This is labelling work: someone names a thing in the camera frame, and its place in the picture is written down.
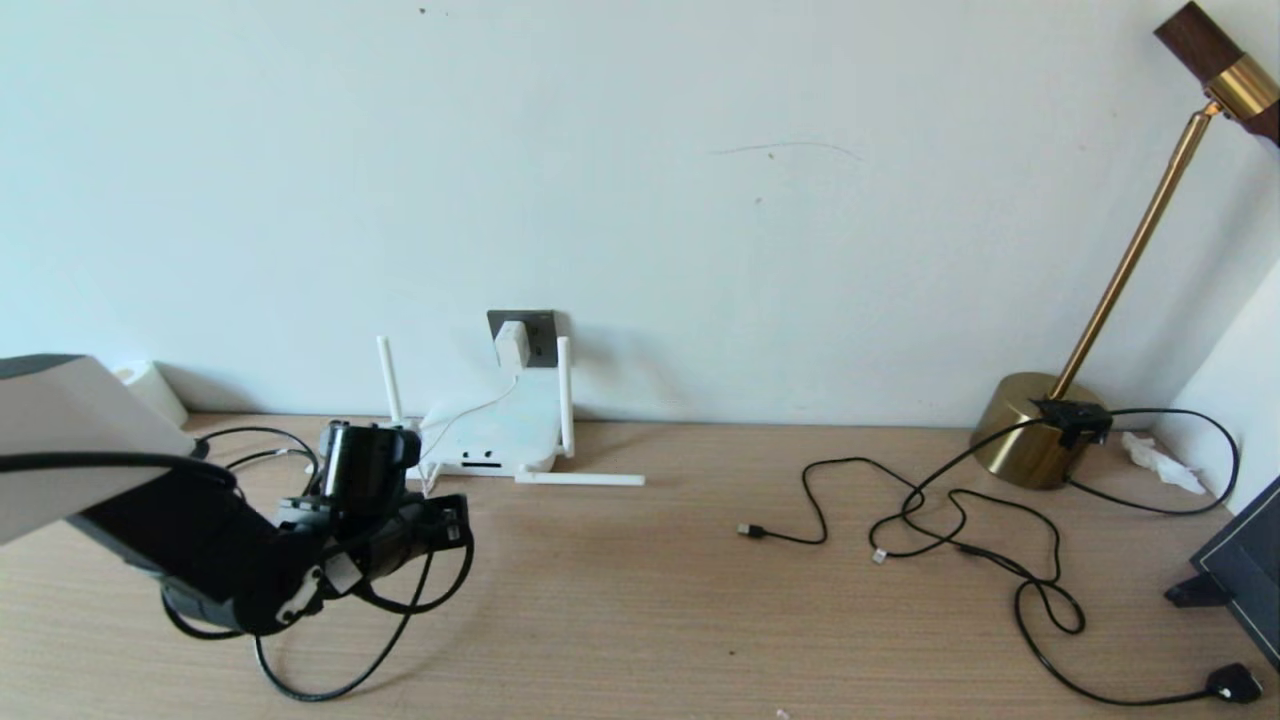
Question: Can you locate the black ethernet cable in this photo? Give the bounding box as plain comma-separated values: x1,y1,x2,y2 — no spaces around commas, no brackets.
165,427,446,703

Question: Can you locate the white router with antennas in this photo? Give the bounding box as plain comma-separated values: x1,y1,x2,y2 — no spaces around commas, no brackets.
376,336,646,488

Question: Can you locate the white toilet paper roll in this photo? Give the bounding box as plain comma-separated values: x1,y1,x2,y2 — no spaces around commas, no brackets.
112,360,189,426

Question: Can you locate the brass desk lamp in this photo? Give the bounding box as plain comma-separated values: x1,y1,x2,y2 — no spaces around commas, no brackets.
968,0,1280,491

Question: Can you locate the black clip on lamp base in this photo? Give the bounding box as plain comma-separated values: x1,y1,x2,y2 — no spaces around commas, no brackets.
1030,398,1113,449

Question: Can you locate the crumpled white tissue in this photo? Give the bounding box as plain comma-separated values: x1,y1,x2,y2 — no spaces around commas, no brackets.
1120,430,1208,496

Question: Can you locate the grey wall socket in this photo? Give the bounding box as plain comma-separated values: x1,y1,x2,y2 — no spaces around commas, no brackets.
488,310,557,369

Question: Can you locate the black USB cable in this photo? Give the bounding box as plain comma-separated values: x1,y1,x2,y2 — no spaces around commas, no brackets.
737,457,966,546

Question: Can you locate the black cable with silver connector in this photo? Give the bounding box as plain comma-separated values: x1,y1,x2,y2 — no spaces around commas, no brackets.
868,418,1061,566

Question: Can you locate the black standing frame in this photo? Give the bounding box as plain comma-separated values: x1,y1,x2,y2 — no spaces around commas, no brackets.
1163,475,1280,673

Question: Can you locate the black lamp power cord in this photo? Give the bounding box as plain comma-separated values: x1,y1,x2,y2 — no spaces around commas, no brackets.
955,408,1263,707

